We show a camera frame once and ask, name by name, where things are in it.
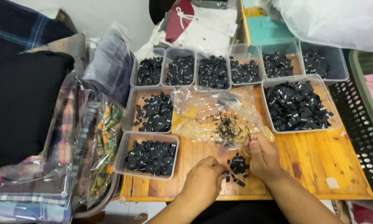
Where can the person's left hand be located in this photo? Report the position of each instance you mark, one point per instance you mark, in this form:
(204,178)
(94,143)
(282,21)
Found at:
(200,183)

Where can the person's right hand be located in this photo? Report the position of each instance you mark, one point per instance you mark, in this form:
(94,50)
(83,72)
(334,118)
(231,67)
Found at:
(266,158)

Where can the person's right fingers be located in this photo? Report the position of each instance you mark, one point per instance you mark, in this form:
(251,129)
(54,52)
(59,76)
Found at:
(251,146)

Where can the person's left fingers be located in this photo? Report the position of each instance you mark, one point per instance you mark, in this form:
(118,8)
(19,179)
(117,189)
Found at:
(219,171)

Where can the single black fabric label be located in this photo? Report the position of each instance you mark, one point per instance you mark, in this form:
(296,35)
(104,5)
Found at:
(227,176)

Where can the small metal thread snips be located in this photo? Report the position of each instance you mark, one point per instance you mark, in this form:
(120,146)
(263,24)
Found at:
(249,133)

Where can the loose heap of black labels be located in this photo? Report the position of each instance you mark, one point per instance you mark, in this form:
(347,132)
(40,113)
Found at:
(238,165)

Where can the heap of black thread scraps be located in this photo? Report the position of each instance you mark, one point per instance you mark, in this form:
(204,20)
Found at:
(227,132)

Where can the person's black garment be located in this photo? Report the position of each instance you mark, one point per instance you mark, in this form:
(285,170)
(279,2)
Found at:
(239,214)

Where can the pile of black woven labels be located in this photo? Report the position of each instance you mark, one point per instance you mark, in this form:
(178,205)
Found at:
(295,105)
(150,157)
(155,113)

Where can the crumpled clear plastic bag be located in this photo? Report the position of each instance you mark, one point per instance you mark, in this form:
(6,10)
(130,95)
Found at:
(202,105)

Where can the row of small clear tubs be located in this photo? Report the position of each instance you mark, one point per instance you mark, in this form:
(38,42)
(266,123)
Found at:
(213,73)

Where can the white paper scrap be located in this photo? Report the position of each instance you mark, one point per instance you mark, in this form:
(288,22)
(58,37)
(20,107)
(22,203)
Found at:
(332,183)

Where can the large clear plastic tub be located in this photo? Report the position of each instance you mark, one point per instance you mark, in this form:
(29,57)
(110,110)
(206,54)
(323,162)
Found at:
(326,93)

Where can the medium clear plastic tub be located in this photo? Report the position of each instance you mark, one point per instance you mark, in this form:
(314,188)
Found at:
(132,109)
(121,155)

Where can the black perforated laundry basket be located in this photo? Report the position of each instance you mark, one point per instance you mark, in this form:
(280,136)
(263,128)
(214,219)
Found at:
(354,130)

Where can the packaged green yellow patterned cloth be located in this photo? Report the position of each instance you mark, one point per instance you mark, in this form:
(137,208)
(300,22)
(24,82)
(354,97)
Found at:
(107,140)

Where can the teal box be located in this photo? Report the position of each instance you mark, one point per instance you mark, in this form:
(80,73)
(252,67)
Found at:
(267,29)

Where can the brown plastic tray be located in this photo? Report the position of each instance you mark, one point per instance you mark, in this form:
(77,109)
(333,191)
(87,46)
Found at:
(102,199)

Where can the heap of white cloth bags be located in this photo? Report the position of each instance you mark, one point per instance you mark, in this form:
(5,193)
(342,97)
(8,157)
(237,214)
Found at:
(208,31)

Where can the yellow plastic wrap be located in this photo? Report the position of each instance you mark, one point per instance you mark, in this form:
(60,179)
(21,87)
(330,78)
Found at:
(252,12)

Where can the red cloth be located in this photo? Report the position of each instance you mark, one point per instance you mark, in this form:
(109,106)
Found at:
(368,214)

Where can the big white plastic bag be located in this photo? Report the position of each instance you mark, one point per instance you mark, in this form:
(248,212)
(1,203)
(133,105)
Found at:
(332,21)

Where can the packaged grey-blue garment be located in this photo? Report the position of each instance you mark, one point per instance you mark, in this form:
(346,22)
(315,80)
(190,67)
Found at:
(111,62)

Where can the packaged plaid garments stack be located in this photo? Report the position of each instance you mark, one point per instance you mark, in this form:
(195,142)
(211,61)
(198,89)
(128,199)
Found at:
(34,186)

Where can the beige cushion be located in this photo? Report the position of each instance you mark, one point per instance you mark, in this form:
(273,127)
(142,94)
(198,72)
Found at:
(66,46)

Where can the black cushion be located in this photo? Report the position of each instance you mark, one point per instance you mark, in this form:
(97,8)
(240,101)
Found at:
(21,105)

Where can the dark blue plaid blanket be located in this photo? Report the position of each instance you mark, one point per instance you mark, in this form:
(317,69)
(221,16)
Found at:
(15,21)

